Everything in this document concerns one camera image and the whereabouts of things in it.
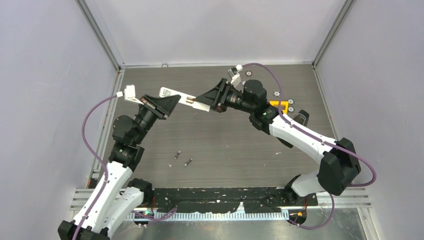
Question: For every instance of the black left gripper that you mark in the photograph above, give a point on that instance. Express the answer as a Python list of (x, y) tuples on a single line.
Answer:
[(161, 107)]

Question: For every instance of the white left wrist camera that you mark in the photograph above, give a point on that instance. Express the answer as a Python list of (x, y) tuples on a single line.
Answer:
[(129, 94)]

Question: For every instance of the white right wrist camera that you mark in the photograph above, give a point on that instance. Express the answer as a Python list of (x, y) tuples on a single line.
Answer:
[(234, 73)]

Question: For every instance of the white remote control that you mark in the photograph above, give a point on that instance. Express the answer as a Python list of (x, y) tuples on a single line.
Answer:
[(185, 99)]

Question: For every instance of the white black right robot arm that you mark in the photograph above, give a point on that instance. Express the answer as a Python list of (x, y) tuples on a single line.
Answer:
[(338, 166)]

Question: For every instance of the yellow triangular plastic frame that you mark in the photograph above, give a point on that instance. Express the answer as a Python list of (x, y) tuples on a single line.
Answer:
[(284, 105)]

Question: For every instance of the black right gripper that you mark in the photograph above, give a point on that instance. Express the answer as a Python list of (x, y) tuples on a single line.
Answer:
[(217, 97)]

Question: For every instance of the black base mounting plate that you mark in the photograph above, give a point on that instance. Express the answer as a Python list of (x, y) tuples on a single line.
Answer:
[(221, 200)]

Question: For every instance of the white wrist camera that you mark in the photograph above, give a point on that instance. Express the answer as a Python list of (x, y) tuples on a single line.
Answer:
[(234, 73), (129, 94)]

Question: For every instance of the black yellow metronome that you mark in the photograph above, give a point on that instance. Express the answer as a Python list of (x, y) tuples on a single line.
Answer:
[(302, 117)]

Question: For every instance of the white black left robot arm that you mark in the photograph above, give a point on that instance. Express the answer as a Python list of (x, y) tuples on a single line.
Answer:
[(115, 195)]

